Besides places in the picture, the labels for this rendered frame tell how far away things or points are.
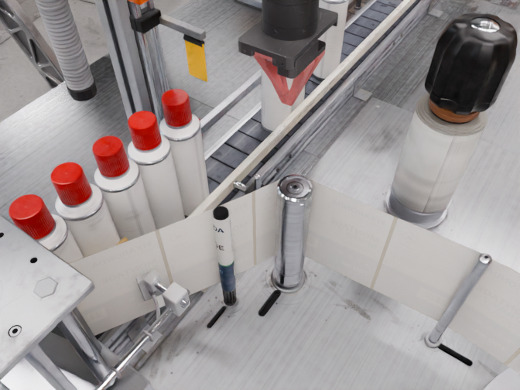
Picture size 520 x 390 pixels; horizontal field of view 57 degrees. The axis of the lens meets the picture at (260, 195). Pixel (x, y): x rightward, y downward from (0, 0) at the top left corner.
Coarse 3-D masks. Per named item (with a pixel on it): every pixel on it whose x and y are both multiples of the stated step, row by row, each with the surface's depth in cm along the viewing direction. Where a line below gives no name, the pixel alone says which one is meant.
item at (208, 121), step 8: (352, 0) 98; (248, 80) 79; (256, 80) 80; (240, 88) 78; (248, 88) 79; (232, 96) 77; (240, 96) 77; (224, 104) 75; (232, 104) 77; (216, 112) 74; (224, 112) 76; (200, 120) 73; (208, 120) 73; (216, 120) 75
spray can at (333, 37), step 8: (320, 0) 82; (328, 0) 80; (336, 0) 80; (344, 0) 81; (328, 8) 81; (336, 8) 81; (344, 8) 82; (344, 16) 83; (344, 24) 85; (328, 32) 85; (336, 32) 85; (328, 40) 86; (336, 40) 86; (328, 48) 87; (336, 48) 87; (328, 56) 88; (336, 56) 89; (320, 64) 90; (328, 64) 90; (336, 64) 90; (320, 72) 91; (328, 72) 91
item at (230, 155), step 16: (384, 0) 112; (400, 0) 112; (416, 0) 112; (368, 16) 108; (384, 16) 108; (400, 16) 108; (352, 32) 103; (368, 32) 103; (352, 48) 100; (320, 80) 93; (304, 96) 90; (256, 112) 87; (240, 128) 84; (256, 128) 84; (224, 144) 81; (240, 144) 81; (256, 144) 81; (208, 160) 79; (224, 160) 79; (240, 160) 79; (208, 176) 77; (224, 176) 77; (96, 336) 60
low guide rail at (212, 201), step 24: (408, 0) 105; (384, 24) 99; (360, 48) 93; (336, 72) 89; (312, 96) 84; (288, 120) 80; (264, 144) 76; (240, 168) 73; (216, 192) 70; (192, 216) 67
